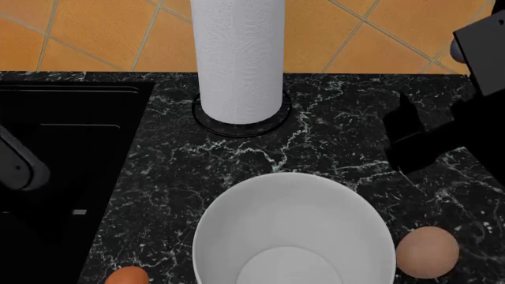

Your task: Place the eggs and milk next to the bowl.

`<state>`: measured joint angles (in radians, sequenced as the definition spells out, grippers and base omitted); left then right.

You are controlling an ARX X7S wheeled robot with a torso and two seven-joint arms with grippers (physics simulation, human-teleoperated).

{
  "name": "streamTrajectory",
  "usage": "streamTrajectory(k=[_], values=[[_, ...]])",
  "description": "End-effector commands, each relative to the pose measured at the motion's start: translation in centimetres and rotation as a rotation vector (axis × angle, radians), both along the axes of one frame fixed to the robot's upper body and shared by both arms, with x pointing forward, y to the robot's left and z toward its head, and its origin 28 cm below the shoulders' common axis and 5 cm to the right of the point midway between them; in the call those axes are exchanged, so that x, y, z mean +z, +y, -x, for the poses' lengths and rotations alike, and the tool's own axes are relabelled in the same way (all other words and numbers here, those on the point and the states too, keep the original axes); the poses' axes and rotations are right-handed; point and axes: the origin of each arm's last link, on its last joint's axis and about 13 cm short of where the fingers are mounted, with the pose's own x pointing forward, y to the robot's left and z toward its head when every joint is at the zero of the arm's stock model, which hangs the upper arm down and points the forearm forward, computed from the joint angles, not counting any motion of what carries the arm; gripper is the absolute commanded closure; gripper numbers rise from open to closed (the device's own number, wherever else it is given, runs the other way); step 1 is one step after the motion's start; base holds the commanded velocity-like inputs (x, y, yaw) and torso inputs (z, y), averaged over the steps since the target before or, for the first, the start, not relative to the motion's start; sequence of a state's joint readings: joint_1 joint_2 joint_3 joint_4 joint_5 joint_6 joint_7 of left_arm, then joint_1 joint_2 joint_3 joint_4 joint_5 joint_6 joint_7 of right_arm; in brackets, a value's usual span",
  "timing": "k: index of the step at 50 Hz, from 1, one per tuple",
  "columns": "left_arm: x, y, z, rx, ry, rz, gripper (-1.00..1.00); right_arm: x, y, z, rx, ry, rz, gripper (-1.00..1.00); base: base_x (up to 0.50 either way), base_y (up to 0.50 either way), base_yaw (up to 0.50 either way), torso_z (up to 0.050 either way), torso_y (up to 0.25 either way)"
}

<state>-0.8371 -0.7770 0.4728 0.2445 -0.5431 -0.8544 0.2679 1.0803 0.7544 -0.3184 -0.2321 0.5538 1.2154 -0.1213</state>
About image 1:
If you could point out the white round bowl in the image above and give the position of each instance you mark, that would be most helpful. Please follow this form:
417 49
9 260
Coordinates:
292 225

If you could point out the small silver sink fitting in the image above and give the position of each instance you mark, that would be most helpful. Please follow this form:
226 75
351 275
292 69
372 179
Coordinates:
79 211

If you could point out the white paper towel roll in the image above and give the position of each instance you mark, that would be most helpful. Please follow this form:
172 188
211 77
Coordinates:
238 59

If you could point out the orange brown egg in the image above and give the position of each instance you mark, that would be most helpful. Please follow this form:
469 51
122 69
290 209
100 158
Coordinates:
127 276

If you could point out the black kitchen sink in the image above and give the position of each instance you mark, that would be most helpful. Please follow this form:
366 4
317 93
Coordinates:
59 148

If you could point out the black paper towel holder base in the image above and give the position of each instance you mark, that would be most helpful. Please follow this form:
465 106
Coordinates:
240 130

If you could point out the dark grey wrist camera box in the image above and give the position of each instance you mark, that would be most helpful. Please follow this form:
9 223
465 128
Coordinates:
483 50

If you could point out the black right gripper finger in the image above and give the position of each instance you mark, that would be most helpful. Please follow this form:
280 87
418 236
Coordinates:
410 118
392 127

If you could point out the light brown egg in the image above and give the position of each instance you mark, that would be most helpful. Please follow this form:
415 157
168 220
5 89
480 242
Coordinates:
427 252

